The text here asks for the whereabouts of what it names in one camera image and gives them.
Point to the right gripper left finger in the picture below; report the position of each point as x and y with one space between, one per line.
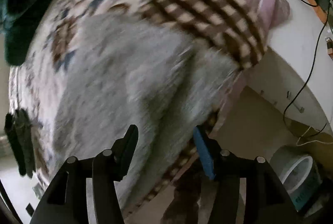
64 201

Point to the dark green quilt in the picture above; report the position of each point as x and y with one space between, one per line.
18 33

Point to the grey fluffy pants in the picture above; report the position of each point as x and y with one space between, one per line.
126 72

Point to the white round bin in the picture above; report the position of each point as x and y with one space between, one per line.
297 172

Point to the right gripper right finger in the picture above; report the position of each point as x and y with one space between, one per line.
267 201

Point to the floral bed blanket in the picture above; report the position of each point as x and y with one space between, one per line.
37 86

